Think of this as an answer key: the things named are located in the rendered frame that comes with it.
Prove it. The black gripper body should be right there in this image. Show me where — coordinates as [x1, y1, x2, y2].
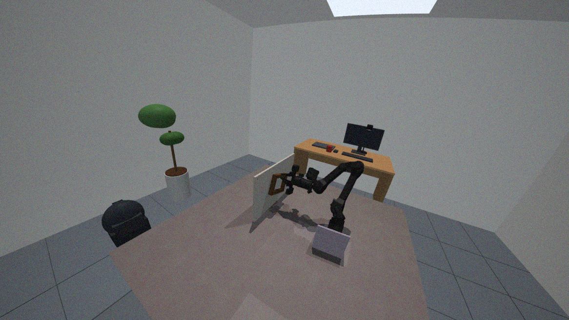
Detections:
[285, 165, 304, 195]

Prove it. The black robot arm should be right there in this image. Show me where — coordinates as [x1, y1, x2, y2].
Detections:
[302, 161, 364, 233]

